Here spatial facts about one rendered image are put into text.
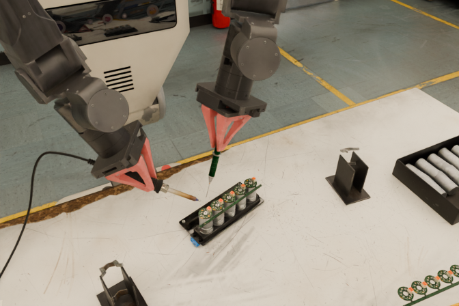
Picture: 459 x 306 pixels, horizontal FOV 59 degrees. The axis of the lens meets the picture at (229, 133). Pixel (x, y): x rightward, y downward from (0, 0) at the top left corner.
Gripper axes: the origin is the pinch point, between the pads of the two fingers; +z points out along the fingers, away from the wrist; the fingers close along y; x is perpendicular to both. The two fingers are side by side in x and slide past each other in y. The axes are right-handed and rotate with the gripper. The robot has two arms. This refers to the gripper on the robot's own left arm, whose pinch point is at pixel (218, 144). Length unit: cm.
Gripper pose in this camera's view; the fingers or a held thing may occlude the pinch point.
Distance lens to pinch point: 67.1
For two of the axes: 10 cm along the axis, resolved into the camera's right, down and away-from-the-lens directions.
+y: 7.3, 4.2, -5.4
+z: -2.4, 9.0, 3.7
